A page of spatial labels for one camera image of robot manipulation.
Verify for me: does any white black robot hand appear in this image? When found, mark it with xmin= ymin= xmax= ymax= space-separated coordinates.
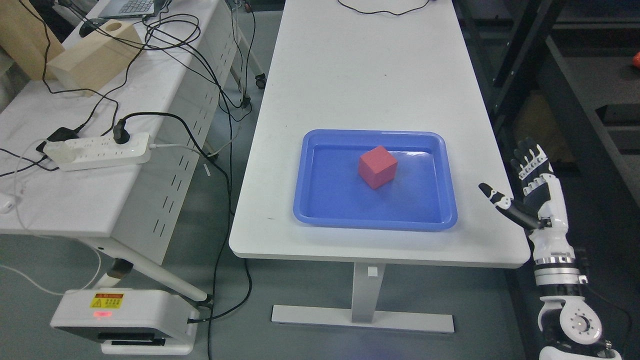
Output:
xmin=478 ymin=137 xmax=576 ymax=264

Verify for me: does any black power cable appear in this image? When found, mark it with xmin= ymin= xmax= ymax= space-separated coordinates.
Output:
xmin=113 ymin=111 xmax=253 ymax=360

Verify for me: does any blue plastic tray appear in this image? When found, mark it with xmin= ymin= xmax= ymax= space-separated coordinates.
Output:
xmin=293 ymin=129 xmax=458 ymax=231

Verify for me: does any small orange object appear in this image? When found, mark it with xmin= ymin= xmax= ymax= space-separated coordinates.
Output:
xmin=631 ymin=51 xmax=640 ymax=69

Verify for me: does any laptop computer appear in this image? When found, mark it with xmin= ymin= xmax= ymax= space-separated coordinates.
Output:
xmin=98 ymin=0 xmax=167 ymax=19

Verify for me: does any white folding table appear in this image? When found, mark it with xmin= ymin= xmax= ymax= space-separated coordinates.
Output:
xmin=1 ymin=0 xmax=242 ymax=302

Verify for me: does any light wooden box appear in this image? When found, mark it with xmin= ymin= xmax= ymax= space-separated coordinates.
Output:
xmin=46 ymin=19 xmax=143 ymax=97

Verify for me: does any pink cube block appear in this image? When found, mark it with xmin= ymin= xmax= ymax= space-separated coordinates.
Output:
xmin=358 ymin=145 xmax=398 ymax=190

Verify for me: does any white desk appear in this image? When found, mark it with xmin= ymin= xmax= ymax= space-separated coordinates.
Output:
xmin=230 ymin=0 xmax=531 ymax=333

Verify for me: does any black metal shelf right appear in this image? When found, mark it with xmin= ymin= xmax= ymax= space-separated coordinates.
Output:
xmin=454 ymin=0 xmax=639 ymax=360

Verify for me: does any cardboard box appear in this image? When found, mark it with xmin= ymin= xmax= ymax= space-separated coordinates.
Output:
xmin=0 ymin=0 xmax=65 ymax=80

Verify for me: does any white box device on floor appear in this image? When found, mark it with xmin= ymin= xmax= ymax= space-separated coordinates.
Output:
xmin=50 ymin=289 xmax=199 ymax=356

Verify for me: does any white power strip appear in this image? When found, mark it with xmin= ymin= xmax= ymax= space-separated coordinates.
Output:
xmin=43 ymin=132 xmax=153 ymax=172

